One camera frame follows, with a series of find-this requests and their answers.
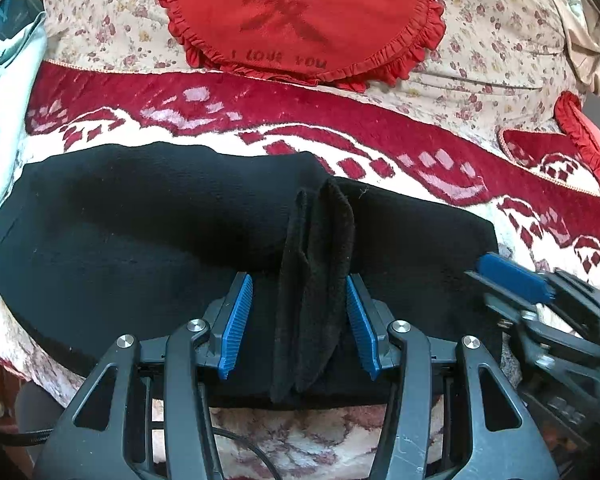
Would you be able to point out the large red heart pillow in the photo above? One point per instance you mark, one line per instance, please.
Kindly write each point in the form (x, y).
(342, 43)

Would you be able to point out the black pants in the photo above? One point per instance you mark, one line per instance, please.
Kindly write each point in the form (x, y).
(114, 240)

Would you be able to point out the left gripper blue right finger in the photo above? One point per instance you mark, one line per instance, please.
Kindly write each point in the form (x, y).
(452, 413)

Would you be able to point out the red and white plush blanket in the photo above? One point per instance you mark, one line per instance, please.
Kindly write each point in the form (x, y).
(540, 200)

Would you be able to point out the grey fleece jacket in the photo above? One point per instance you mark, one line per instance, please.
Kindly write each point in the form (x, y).
(20, 59)

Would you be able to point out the beige curtain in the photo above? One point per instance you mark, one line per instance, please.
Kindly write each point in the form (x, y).
(581, 23)

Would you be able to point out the floral beige quilt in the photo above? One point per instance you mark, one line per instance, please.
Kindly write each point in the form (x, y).
(501, 63)

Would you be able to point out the teal bag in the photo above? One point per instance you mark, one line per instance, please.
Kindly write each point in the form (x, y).
(16, 15)

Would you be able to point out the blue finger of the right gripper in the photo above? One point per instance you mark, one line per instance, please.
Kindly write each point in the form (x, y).
(520, 281)
(510, 308)

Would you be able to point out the small red ruffled pillow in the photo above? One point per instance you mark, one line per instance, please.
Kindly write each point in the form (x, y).
(580, 129)

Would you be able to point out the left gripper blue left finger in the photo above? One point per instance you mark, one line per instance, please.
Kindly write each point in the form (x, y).
(106, 431)

